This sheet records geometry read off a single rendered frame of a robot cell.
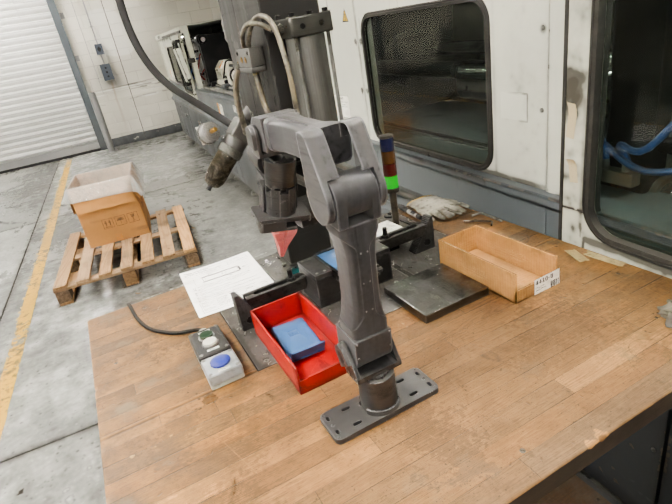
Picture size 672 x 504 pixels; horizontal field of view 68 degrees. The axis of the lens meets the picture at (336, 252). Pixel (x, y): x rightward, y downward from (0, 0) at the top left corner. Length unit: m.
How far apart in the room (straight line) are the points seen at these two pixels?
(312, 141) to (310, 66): 0.41
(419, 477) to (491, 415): 0.16
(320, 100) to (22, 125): 9.38
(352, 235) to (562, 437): 0.43
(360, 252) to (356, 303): 0.08
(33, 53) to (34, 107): 0.87
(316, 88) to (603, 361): 0.73
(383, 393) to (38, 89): 9.66
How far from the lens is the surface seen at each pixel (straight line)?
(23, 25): 10.20
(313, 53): 1.04
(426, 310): 1.06
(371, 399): 0.83
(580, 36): 1.29
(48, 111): 10.22
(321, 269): 1.15
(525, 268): 1.23
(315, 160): 0.64
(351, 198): 0.65
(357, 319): 0.75
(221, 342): 1.08
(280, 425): 0.89
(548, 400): 0.89
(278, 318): 1.13
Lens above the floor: 1.50
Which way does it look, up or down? 25 degrees down
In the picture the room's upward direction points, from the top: 10 degrees counter-clockwise
